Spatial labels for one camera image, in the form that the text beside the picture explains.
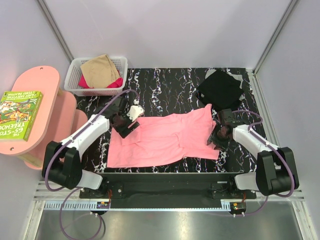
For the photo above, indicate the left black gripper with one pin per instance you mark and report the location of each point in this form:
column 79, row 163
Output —
column 124, row 131

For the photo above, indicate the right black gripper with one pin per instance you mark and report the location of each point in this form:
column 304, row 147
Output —
column 220, row 145

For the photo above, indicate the light pink t shirt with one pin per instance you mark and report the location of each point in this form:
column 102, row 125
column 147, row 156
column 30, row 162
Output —
column 163, row 140

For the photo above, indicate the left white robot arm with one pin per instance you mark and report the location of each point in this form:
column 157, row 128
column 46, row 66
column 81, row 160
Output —
column 63, row 160

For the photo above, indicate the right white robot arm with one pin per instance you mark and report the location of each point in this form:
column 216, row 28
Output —
column 276, row 171

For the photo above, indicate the folded black t shirt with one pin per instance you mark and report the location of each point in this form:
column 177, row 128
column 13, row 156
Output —
column 221, row 89

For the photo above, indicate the magenta t shirt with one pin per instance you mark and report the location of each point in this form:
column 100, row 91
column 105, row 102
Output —
column 117, row 84

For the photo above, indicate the beige t shirt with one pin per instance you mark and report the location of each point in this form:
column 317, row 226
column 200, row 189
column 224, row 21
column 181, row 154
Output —
column 99, row 72

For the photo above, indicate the white plastic basket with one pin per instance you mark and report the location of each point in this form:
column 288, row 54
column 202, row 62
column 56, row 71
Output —
column 74, row 73

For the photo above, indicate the pink tiered shelf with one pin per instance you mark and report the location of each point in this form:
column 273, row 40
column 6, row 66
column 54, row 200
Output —
column 57, row 117

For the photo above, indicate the green book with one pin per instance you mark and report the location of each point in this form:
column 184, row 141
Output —
column 18, row 111

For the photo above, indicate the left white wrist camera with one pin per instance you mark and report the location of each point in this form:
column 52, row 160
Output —
column 135, row 111

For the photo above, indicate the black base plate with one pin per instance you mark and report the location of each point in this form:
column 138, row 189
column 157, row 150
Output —
column 169, row 191

